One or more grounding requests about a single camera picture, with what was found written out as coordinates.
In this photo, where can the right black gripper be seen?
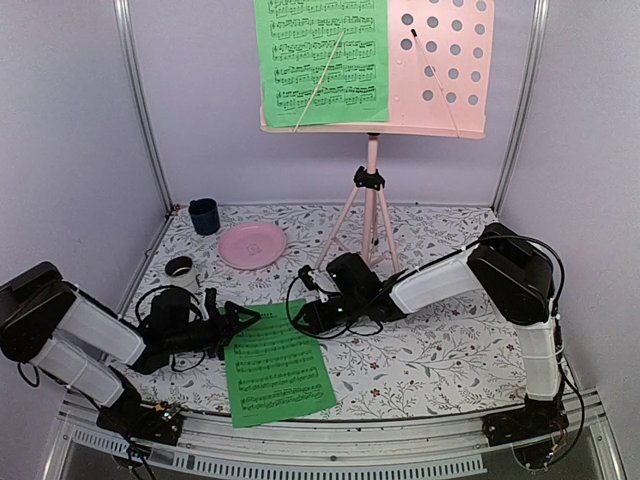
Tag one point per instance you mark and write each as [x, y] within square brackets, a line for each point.
[315, 319]

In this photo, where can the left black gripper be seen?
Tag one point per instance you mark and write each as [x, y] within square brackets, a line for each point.
[225, 334]

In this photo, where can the green sheet music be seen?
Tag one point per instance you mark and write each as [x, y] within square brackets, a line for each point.
[274, 372]
[323, 62]

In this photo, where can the pink music stand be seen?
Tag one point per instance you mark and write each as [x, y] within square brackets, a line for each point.
[439, 68]

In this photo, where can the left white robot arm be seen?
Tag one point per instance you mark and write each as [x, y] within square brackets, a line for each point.
[46, 320]

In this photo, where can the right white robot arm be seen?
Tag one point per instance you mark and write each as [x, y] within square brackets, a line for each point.
[516, 273]

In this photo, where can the small brown white jar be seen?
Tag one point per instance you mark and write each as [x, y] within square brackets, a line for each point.
[181, 272]

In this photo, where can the pink plate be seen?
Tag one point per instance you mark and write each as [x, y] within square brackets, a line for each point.
[252, 245]

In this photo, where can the dark blue cup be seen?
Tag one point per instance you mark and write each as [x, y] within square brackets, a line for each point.
[204, 216]

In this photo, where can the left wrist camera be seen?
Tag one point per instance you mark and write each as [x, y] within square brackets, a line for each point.
[209, 305]

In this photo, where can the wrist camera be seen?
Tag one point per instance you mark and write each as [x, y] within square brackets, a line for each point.
[209, 305]
[314, 280]

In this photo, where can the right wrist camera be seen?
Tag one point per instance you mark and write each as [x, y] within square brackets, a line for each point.
[314, 280]

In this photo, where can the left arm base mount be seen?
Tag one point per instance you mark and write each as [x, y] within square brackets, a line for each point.
[129, 417]

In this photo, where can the front aluminium rail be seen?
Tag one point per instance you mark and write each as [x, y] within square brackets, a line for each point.
[446, 447]

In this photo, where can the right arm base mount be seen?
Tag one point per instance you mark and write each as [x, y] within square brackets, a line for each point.
[525, 425]

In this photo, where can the right aluminium frame post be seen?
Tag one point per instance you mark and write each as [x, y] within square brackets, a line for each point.
[531, 69]

